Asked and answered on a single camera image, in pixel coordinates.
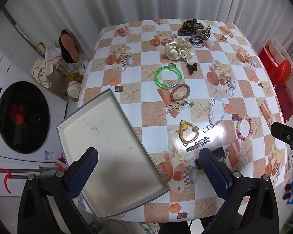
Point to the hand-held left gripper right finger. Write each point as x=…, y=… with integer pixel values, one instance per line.
x=213, y=175

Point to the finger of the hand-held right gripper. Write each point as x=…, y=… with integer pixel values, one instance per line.
x=279, y=129

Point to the red plastic stool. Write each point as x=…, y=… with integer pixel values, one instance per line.
x=280, y=72

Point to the cream cloth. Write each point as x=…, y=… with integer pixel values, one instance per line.
x=41, y=71

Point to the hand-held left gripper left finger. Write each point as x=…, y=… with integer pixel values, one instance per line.
x=84, y=173

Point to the translucent white container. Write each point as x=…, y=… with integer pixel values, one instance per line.
x=282, y=51

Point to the green plastic bangle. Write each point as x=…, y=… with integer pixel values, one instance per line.
x=168, y=78

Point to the silver bow hair clip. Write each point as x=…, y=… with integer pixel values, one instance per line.
x=173, y=106

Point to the grey shallow tray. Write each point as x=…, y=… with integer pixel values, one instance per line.
x=112, y=156

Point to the brown claw clip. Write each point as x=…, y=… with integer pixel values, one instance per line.
x=206, y=33

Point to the small black claw clip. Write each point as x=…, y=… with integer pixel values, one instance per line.
x=192, y=68

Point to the brown slipper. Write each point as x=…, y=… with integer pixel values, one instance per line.
x=68, y=31
x=69, y=49

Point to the leopard print scrunchie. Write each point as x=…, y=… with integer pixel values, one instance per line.
x=191, y=26

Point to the checkered printed tablecloth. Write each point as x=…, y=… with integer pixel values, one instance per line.
x=151, y=117

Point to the silver rhinestone hair clip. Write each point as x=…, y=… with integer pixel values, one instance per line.
x=197, y=145

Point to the cream polka-dot scrunchie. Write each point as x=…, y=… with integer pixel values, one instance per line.
x=179, y=49

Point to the white curtain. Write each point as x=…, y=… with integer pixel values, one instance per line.
x=136, y=0

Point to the black snap hair clip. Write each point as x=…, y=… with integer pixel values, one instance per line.
x=219, y=152

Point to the white washing machine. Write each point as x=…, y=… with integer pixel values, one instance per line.
x=23, y=131

